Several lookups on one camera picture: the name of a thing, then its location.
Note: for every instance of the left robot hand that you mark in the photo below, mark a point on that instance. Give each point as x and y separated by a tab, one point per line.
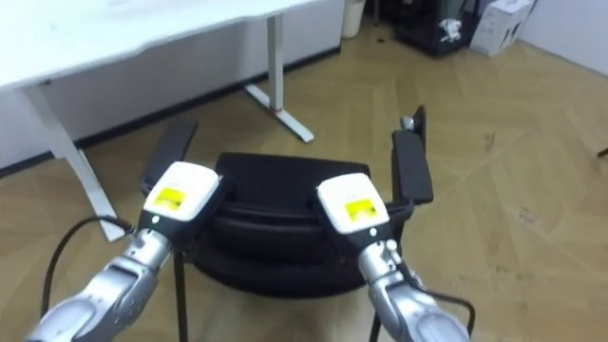
183	190

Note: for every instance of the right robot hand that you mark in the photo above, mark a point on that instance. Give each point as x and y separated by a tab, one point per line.
351	202

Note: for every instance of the black office chair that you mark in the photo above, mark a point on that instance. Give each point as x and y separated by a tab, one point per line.
285	228

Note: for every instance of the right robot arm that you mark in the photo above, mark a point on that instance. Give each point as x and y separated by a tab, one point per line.
408	304

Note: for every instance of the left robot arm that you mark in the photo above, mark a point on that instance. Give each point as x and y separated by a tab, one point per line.
107	294

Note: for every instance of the white desk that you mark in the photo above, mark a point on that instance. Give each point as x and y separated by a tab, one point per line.
95	43

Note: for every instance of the white waste bin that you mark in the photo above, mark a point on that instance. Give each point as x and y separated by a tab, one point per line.
353	16

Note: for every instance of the black storage crate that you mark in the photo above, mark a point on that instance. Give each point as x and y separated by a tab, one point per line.
427	26

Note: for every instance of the white cardboard box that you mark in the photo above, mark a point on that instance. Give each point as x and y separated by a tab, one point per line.
501	26

